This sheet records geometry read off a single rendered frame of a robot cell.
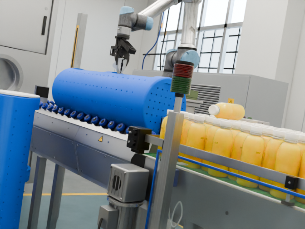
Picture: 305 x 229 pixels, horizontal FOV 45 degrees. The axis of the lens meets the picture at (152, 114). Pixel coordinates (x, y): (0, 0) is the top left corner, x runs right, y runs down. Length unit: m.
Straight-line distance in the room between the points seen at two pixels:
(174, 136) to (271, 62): 3.39
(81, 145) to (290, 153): 1.20
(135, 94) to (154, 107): 0.11
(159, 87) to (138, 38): 5.97
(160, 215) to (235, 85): 2.32
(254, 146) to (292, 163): 0.13
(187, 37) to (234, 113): 0.79
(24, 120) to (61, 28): 5.04
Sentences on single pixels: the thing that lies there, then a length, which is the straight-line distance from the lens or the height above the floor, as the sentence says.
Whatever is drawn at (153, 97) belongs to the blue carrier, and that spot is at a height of 1.13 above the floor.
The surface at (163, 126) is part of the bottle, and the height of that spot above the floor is 1.02.
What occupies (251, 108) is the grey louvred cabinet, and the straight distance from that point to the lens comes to 3.34.
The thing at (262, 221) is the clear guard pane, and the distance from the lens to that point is 1.10.
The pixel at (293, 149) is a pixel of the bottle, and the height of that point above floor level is 1.05.
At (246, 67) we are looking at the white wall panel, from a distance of 4.73.
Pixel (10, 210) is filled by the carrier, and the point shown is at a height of 0.41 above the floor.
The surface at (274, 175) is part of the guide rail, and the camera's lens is 1.14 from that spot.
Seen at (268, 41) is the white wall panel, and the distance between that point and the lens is 4.57.
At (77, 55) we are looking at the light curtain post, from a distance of 3.07.
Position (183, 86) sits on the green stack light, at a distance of 1.14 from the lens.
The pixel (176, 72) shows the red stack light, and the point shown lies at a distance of 1.15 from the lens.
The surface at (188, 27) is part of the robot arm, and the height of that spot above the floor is 1.56.
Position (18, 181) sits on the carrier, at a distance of 2.16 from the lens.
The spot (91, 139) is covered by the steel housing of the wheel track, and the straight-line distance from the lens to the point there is 1.95.
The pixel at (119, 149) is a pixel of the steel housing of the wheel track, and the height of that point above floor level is 0.86.
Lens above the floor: 1.14
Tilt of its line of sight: 3 degrees down
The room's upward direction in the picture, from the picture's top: 9 degrees clockwise
